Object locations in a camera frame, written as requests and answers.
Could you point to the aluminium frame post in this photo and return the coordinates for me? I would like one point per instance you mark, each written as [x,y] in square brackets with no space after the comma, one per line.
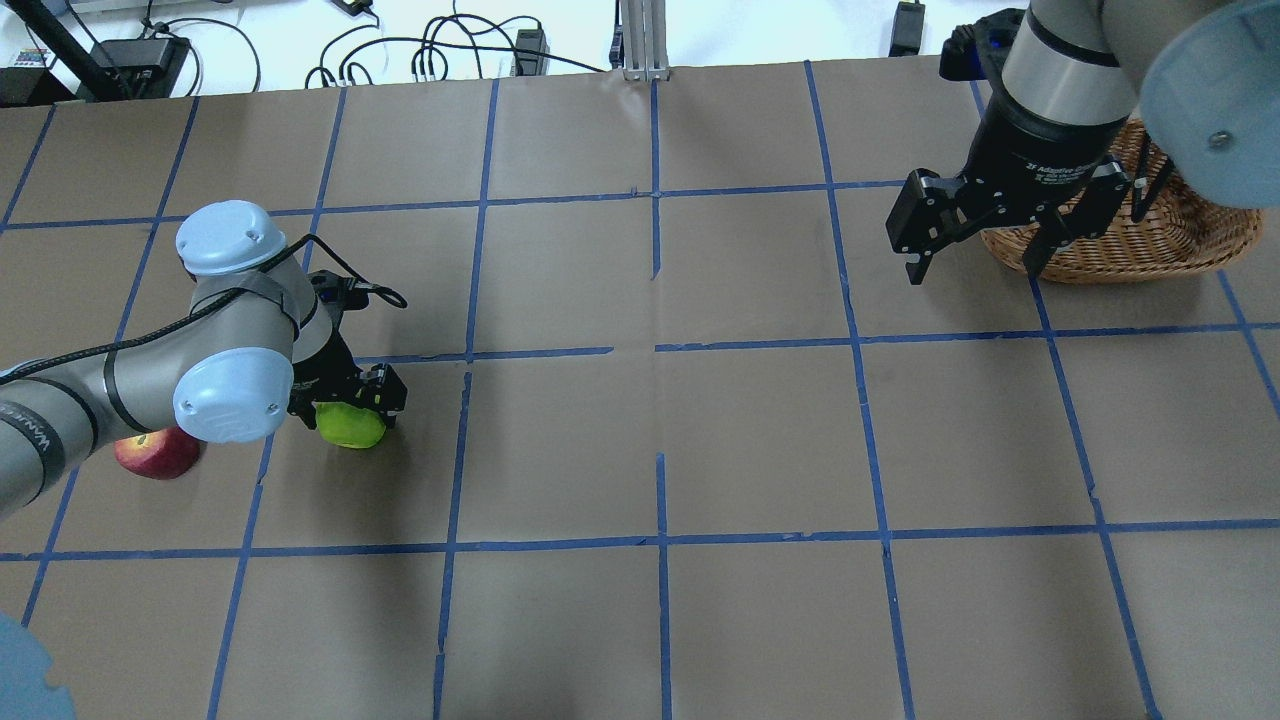
[640,47]

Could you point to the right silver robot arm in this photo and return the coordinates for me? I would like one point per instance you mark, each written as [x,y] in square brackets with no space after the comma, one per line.
[1094,102]

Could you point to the woven wicker basket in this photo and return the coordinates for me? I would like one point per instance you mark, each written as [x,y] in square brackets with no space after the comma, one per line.
[1181,234]

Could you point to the red yellow apple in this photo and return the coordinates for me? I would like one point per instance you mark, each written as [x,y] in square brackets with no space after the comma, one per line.
[160,455]

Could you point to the black power adapter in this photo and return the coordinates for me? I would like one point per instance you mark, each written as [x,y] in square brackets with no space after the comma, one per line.
[907,29]

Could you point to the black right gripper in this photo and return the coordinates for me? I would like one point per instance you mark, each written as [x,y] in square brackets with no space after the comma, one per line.
[1040,152]

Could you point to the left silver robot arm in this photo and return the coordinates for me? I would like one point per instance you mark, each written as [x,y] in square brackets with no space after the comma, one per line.
[261,342]

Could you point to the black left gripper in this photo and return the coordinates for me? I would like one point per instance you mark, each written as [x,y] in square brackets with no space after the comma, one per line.
[322,377]

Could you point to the green apple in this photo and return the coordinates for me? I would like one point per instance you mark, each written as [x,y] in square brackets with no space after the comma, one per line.
[348,426]

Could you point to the black power brick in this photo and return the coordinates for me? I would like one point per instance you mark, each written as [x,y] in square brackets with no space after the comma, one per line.
[145,68]

